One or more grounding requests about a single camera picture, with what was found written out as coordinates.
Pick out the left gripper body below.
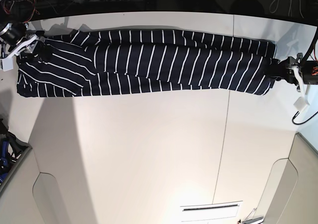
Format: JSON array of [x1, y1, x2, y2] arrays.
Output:
[[277, 52, 318, 103]]

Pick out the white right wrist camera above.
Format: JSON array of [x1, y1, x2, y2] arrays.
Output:
[[0, 58, 14, 72]]

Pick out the grey white looped cable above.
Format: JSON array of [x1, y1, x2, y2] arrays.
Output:
[[269, 0, 305, 18]]

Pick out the navy white striped T-shirt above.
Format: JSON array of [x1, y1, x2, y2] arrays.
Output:
[[16, 29, 276, 97]]

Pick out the blue items in bin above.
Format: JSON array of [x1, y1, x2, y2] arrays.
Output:
[[0, 118, 32, 185]]

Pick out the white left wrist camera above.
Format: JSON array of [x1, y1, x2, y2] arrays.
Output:
[[294, 97, 309, 113]]

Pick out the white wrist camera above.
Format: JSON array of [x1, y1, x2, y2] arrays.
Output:
[[0, 58, 14, 72], [294, 97, 309, 113]]

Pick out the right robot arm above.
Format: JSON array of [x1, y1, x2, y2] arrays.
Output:
[[0, 0, 58, 63]]

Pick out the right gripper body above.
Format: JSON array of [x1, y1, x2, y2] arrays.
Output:
[[0, 22, 45, 59]]

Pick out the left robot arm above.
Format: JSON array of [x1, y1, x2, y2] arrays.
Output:
[[265, 32, 318, 104]]

